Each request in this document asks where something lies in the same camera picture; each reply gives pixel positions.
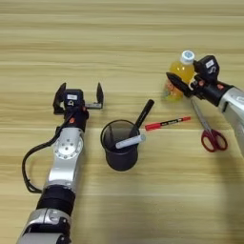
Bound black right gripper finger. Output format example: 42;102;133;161
166;71;193;98

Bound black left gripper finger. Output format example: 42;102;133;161
52;82;67;114
95;82;105;104

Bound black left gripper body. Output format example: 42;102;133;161
63;102;105;132

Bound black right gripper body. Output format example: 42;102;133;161
189;74;234;107

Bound orange juice bottle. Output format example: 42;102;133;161
161;50;195;103

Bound white marker with black cap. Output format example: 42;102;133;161
114;133;147;150

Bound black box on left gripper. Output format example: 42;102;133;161
63;89;85;110

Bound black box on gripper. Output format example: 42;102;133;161
63;89;85;110
193;54;221;84

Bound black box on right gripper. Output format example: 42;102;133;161
193;54;221;84

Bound red marker pen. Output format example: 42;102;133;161
144;115;193;132

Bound black marker pen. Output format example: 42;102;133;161
128;99;155;137

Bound black mesh pen holder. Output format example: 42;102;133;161
100;119;141;172

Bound red handled scissors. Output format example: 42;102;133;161
190;98;229;153

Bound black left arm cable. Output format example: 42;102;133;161
21;115;70;194

